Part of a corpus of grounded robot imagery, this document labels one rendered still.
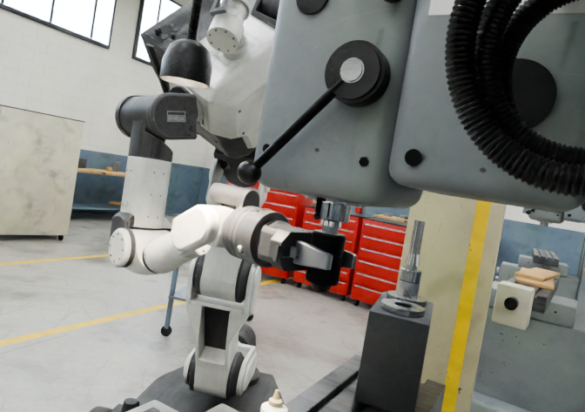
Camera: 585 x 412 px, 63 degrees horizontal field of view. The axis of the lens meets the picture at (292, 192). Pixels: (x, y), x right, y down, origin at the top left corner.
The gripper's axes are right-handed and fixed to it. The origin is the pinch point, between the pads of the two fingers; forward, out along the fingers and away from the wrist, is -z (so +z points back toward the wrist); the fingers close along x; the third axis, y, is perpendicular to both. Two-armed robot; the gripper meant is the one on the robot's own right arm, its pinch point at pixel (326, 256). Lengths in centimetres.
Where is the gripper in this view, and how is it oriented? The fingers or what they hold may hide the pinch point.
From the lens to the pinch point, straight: 67.7
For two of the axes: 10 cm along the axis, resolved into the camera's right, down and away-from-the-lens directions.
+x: 6.8, 0.9, 7.3
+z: -7.2, -1.5, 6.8
